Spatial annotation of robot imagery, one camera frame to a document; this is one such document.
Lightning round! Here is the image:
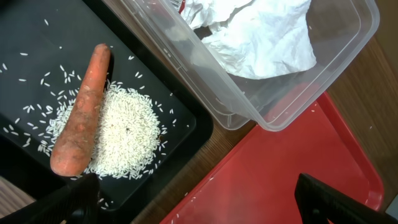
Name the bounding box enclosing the white rice pile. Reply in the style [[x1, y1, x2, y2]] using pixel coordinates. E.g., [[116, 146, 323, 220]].
[[0, 18, 190, 212]]

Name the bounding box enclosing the clear plastic bin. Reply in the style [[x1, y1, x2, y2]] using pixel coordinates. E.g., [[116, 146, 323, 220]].
[[123, 0, 380, 131]]

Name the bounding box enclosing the orange carrot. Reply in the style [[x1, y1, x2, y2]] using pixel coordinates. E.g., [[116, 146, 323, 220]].
[[50, 44, 111, 177]]

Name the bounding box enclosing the red snack wrapper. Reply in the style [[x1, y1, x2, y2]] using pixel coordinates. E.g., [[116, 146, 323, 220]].
[[178, 0, 185, 14]]

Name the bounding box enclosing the white napkin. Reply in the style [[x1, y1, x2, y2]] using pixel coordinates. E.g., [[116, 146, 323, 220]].
[[180, 0, 317, 80]]

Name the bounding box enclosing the red serving tray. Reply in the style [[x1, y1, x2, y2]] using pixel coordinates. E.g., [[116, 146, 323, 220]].
[[164, 93, 384, 224]]

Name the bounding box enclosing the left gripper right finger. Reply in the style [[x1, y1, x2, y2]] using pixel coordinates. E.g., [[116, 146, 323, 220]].
[[295, 173, 397, 224]]

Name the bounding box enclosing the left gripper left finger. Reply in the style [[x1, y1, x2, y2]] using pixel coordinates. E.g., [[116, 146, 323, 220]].
[[1, 174, 100, 224]]

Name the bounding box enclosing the black plastic tray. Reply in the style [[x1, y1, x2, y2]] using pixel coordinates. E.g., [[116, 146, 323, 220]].
[[1, 1, 213, 222]]

